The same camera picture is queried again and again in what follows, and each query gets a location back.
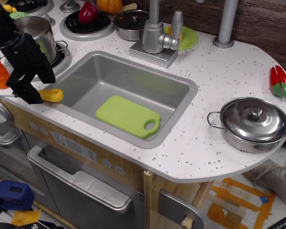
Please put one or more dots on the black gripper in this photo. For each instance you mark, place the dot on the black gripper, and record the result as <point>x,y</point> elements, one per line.
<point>27,60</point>

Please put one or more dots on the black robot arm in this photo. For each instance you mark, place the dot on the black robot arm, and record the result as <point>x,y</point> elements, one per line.
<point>7,26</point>

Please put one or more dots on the green plastic cutting board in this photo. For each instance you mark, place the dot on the green plastic cutting board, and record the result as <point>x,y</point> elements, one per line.
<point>130,117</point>

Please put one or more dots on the tall steel pot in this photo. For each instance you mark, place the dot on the tall steel pot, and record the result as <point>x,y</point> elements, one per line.
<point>40,30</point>

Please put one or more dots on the black stove burner right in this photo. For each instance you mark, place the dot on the black stove burner right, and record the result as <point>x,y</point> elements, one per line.
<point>73,29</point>

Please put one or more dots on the green toy lettuce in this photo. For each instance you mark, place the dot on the green toy lettuce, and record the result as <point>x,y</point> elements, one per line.
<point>18,14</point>

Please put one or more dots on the back left stove burner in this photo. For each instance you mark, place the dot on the back left stove burner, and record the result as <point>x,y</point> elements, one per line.
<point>32,7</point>

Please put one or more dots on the yellow toy pepper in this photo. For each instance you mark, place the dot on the yellow toy pepper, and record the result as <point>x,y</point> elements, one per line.
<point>9,8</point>

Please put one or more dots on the grey stove knob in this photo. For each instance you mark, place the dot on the grey stove knob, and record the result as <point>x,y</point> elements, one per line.
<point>69,6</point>

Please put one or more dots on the grey oven door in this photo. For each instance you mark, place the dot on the grey oven door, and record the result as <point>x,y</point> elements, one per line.
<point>14,164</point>

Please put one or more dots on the red toy bell pepper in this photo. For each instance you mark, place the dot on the red toy bell pepper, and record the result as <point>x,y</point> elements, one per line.
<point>88,13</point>

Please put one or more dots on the orange toy pumpkin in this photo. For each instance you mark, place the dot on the orange toy pumpkin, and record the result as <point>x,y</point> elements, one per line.
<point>111,6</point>

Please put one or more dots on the small steel pot with lid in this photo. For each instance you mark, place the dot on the small steel pot with lid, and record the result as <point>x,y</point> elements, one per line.
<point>130,24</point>

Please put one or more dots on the grey toy sink basin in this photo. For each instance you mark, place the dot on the grey toy sink basin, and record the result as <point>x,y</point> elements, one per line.
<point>134,102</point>

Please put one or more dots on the blue clamp tool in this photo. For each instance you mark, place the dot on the blue clamp tool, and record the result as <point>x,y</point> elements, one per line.
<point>15,195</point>

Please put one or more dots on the silver toy faucet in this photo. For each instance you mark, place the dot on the silver toy faucet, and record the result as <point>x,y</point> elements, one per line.
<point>156,46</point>

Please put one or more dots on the grey dishwasher door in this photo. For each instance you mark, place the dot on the grey dishwasher door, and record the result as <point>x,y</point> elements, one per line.
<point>84,196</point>

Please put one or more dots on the yellow toy corn piece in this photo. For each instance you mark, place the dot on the yellow toy corn piece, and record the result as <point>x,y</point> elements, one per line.
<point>169,32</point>

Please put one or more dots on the green plastic plate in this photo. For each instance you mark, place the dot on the green plastic plate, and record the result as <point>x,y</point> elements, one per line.
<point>189,38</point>

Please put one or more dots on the grey support pole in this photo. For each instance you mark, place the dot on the grey support pole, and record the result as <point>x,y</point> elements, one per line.
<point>224,39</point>

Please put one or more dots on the steel pan with lid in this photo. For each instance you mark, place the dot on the steel pan with lid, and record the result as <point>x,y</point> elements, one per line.
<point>252,125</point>

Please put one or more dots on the red green toy chili pepper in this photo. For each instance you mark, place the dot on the red green toy chili pepper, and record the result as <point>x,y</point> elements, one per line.
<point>277,81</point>

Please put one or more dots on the white sneaker shoe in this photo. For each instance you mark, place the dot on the white sneaker shoe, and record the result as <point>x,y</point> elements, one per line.
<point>269,175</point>

